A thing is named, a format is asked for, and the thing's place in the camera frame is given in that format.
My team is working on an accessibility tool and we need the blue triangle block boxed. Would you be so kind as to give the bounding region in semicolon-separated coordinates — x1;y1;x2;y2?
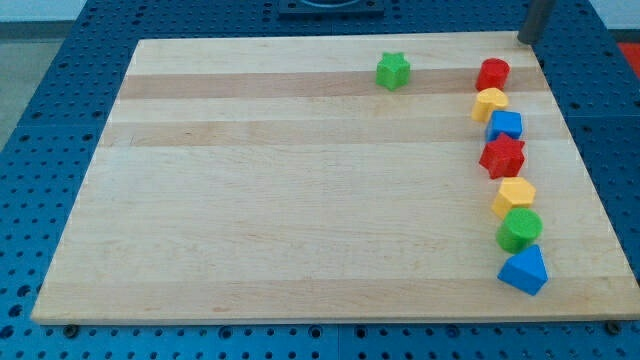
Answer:
497;245;548;296

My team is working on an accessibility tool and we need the light wooden board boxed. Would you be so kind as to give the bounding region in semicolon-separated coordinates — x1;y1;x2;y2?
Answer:
31;32;639;325

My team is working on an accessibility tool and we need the green star block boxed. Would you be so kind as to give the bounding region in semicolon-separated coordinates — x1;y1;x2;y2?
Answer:
375;52;411;91

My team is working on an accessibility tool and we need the red star block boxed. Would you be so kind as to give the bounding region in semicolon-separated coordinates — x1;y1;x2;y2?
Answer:
479;133;525;179

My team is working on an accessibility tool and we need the yellow heart block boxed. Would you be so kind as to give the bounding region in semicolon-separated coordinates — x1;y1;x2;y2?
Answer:
471;87;509;123

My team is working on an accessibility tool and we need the yellow hexagon block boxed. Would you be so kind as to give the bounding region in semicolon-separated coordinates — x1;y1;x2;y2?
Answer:
491;177;537;219

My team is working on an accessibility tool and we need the blue cube block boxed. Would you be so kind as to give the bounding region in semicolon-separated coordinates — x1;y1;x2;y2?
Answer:
485;110;523;142

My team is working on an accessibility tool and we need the red cylinder block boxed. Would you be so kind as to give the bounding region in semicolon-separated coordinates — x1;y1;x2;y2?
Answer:
475;58;511;91

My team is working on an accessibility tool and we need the green cylinder block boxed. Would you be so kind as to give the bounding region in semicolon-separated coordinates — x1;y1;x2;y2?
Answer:
495;208;543;254

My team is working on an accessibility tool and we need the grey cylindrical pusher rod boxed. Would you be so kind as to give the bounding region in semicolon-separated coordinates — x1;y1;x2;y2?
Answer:
517;0;556;45

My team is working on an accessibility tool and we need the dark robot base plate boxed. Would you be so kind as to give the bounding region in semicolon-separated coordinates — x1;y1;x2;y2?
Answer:
276;0;385;17

